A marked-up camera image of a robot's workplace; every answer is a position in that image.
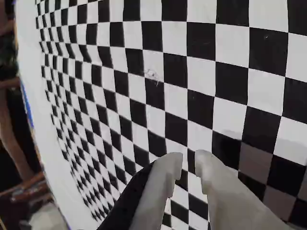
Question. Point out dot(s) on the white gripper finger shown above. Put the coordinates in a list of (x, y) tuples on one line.
[(230, 203)]

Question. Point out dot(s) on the blue tape strip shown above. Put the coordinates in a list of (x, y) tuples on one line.
[(27, 103)]

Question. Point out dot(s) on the black white checkered mat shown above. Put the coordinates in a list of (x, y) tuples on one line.
[(168, 95)]

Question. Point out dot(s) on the brown wooden chair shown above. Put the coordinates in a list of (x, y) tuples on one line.
[(14, 134)]

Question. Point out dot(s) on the gripper finger black mount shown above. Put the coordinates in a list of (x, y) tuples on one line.
[(153, 191)]

